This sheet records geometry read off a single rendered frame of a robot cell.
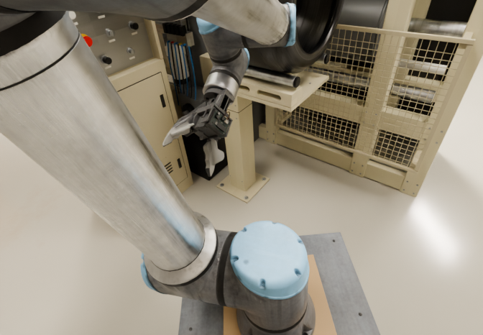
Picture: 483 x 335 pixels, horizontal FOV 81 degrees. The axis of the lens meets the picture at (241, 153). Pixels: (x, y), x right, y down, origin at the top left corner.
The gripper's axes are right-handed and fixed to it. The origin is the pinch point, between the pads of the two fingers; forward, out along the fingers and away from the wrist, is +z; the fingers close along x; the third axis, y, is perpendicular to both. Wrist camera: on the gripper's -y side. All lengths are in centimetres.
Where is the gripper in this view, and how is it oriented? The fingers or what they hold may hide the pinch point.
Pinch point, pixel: (185, 163)
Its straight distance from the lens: 69.4
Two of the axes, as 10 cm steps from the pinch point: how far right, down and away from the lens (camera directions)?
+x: 6.3, 5.0, 5.9
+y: 7.2, -1.1, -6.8
